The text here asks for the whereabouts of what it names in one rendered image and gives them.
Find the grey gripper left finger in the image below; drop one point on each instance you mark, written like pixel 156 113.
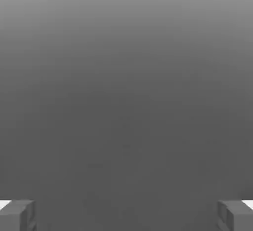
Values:
pixel 13 217

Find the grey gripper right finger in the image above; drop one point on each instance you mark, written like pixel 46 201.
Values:
pixel 239 218

